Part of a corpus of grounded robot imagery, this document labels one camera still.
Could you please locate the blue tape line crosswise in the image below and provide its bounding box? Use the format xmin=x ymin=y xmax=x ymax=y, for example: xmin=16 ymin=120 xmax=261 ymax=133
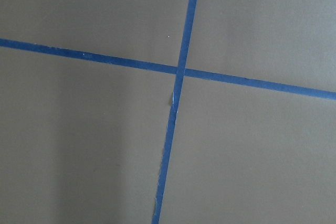
xmin=1 ymin=38 xmax=335 ymax=100

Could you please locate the blue tape line lengthwise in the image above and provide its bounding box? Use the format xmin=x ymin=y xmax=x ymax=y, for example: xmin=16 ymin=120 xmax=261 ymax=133
xmin=151 ymin=0 xmax=197 ymax=223

